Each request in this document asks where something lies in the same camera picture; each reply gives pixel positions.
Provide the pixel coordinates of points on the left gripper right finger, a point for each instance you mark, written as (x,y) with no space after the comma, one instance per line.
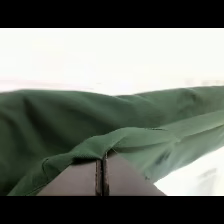
(128,180)

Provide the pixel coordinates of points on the dark green shirt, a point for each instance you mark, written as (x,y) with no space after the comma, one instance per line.
(66,123)

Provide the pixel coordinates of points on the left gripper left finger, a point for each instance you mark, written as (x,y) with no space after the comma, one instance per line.
(75,181)

